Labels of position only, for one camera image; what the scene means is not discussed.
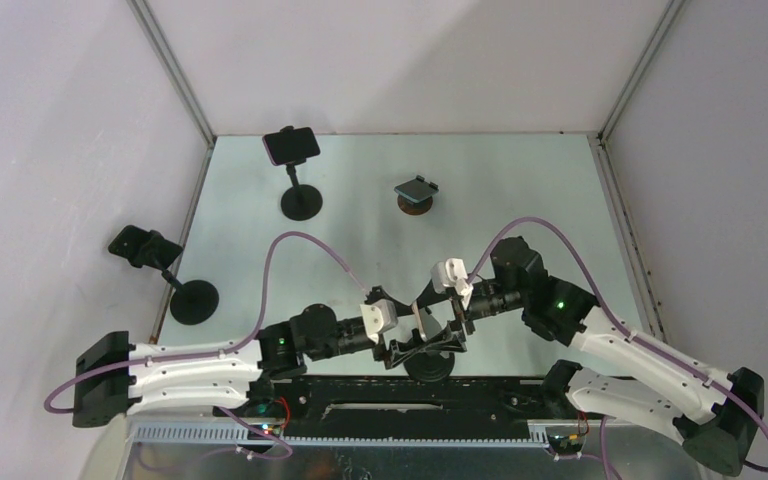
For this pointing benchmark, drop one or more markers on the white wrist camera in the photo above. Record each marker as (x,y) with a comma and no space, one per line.
(378,318)
(452,274)

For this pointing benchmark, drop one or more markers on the small teal phone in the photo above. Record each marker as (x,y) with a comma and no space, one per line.
(416,190)

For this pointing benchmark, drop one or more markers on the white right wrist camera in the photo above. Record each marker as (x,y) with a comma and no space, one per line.
(452,274)

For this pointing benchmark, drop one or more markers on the black rear phone stand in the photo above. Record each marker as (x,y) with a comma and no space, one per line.
(301,201)

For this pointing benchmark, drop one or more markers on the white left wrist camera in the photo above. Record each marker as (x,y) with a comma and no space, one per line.
(378,318)

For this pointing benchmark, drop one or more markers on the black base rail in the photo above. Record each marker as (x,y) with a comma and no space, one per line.
(484,408)

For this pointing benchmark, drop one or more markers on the black smartphone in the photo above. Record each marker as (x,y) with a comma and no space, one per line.
(427,328)

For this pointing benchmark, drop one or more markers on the black round-base phone stand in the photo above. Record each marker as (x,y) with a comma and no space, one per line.
(430,367)

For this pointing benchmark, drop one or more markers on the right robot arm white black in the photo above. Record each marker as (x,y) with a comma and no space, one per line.
(714,415)

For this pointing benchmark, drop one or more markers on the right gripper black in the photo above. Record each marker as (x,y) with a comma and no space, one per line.
(430,297)

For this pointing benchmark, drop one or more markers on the brown round phone stand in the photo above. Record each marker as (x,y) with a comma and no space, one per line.
(414,208)

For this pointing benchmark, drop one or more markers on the black phone pink case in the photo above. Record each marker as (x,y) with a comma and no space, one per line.
(291,145)

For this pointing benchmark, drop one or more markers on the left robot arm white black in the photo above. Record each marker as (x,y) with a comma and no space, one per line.
(116,376)

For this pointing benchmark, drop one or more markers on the grey cable duct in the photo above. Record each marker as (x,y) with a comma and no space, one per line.
(235,435)

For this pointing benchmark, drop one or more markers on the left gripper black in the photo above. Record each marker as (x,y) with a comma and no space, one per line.
(393,355)

